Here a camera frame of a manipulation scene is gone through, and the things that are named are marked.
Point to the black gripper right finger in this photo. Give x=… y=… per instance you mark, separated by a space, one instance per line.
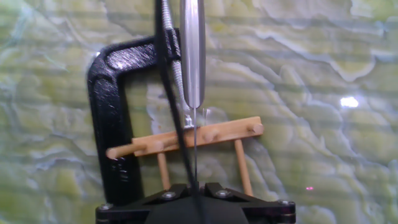
x=270 y=213

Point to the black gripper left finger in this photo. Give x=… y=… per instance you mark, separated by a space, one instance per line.
x=124 y=213

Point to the steel kitchen knife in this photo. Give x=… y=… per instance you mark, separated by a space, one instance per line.
x=192 y=56

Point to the green marble pattern mat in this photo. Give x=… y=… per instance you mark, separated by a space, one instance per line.
x=311 y=140

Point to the wooden peg rack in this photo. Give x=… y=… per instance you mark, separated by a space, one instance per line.
x=224 y=132

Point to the black C-clamp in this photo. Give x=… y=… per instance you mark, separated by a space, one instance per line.
x=109 y=118

